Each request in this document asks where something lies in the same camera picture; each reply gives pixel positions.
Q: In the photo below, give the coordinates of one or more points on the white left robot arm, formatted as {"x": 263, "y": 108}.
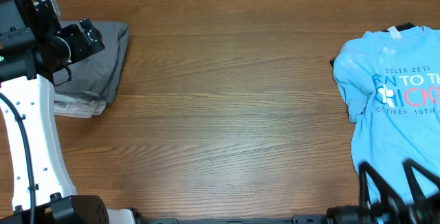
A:
{"x": 43, "y": 190}

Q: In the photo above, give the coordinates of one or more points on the light blue printed t-shirt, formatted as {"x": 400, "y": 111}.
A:
{"x": 390, "y": 84}

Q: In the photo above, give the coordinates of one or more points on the grey shorts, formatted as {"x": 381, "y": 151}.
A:
{"x": 97, "y": 77}

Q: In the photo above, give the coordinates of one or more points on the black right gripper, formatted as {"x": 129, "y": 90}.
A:
{"x": 410, "y": 210}

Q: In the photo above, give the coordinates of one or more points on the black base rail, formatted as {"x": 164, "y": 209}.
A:
{"x": 296, "y": 219}

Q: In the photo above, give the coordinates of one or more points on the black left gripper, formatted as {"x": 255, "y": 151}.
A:
{"x": 83, "y": 50}

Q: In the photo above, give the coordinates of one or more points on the folded beige shorts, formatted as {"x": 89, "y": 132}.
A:
{"x": 71, "y": 106}

